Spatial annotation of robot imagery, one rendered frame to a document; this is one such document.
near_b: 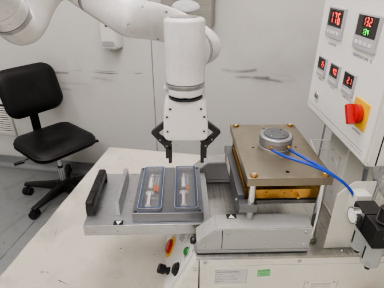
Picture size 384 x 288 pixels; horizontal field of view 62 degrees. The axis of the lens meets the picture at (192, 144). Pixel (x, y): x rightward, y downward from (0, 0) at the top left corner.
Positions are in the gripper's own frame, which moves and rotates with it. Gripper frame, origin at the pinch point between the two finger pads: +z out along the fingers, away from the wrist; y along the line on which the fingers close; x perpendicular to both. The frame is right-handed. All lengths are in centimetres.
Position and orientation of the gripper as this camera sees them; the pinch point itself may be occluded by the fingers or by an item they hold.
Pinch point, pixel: (186, 155)
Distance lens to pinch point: 78.5
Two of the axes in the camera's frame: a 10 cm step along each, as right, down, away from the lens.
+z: 0.0, 8.9, 4.6
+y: 10.0, -0.1, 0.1
